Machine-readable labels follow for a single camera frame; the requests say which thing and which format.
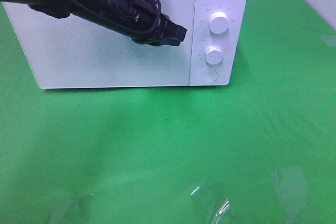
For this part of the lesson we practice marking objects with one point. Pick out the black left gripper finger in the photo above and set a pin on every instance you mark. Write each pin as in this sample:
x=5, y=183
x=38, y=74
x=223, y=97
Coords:
x=170, y=31
x=170, y=41

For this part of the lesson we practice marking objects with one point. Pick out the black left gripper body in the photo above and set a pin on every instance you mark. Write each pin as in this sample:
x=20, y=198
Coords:
x=133, y=18

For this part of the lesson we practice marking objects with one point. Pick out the white microwave knob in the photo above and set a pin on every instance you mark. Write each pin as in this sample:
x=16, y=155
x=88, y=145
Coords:
x=214, y=55
x=218, y=22

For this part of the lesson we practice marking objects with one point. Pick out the white microwave door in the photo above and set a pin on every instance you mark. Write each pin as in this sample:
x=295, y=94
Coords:
x=75, y=53

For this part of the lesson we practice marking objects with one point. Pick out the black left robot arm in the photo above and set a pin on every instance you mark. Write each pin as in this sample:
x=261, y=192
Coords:
x=56, y=8

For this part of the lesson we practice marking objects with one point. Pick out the round microwave door button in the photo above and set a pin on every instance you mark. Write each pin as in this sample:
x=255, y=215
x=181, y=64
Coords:
x=210, y=76

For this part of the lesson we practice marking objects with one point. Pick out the white microwave oven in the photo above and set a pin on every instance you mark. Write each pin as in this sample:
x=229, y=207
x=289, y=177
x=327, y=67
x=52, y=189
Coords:
x=202, y=38

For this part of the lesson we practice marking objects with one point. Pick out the green table mat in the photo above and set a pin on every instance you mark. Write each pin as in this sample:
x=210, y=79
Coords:
x=259, y=150

